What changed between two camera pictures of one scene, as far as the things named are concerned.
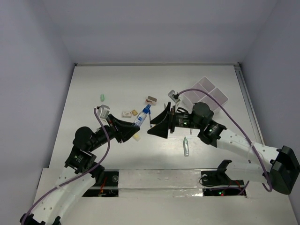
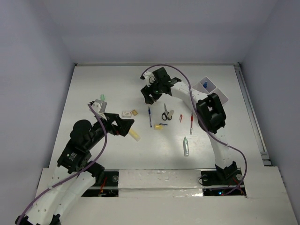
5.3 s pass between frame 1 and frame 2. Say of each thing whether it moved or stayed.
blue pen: stayed
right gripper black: moved
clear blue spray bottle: moved
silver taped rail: stayed
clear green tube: stayed
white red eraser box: stayed
